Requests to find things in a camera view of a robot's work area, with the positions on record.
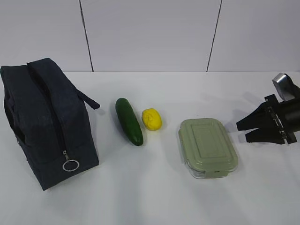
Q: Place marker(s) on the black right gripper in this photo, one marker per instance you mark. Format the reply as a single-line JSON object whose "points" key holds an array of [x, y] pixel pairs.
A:
{"points": [[285, 114]]}

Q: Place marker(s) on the yellow lemon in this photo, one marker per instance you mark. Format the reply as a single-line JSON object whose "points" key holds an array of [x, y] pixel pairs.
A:
{"points": [[151, 119]]}

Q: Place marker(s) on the green lidded food container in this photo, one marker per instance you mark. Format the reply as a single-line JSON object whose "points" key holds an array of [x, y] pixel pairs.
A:
{"points": [[207, 149]]}

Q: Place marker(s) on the green cucumber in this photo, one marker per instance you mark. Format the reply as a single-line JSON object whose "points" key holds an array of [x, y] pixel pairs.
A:
{"points": [[129, 122]]}

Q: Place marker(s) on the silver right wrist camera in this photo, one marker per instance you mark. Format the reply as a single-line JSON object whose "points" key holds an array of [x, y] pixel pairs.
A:
{"points": [[285, 87]]}

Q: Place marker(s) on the navy blue lunch bag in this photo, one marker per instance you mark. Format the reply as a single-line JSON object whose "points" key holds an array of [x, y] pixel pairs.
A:
{"points": [[49, 118]]}

